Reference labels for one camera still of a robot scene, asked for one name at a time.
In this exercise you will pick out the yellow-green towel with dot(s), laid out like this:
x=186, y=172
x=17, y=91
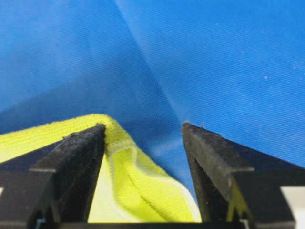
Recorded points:
x=131, y=188

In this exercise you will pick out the blue table cloth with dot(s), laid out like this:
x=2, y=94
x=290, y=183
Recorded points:
x=235, y=67

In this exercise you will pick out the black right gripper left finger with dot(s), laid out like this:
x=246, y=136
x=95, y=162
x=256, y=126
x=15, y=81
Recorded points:
x=52, y=184

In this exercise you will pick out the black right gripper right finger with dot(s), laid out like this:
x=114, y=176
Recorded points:
x=238, y=187

